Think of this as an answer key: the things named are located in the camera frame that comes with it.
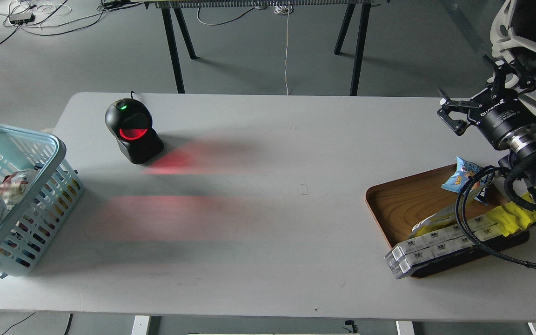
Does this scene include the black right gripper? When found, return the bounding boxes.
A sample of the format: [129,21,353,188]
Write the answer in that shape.
[437,55,536,150]

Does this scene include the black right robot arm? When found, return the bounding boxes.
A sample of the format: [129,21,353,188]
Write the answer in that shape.
[437,55,536,270]

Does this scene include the blue snack bag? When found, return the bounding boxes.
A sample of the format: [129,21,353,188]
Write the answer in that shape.
[441,156,496,205]

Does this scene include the long yellow snack pack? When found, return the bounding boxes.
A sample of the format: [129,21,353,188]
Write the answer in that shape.
[384,202,536,279]

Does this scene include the snack bag in basket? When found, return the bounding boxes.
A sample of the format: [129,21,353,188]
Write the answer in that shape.
[0,169,39,211]

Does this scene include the light blue plastic basket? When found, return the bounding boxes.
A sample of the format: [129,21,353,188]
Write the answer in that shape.
[0,125,85,277]

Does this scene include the brown wooden tray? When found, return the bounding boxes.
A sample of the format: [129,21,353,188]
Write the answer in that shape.
[365,163,531,279]

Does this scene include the black barcode scanner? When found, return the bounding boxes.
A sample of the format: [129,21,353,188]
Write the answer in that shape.
[105,91,164,165]

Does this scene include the white hanging cable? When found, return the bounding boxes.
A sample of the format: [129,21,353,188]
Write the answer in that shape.
[274,5,295,96]

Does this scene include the black trestle table frame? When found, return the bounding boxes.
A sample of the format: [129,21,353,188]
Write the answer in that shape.
[143,0,375,97]

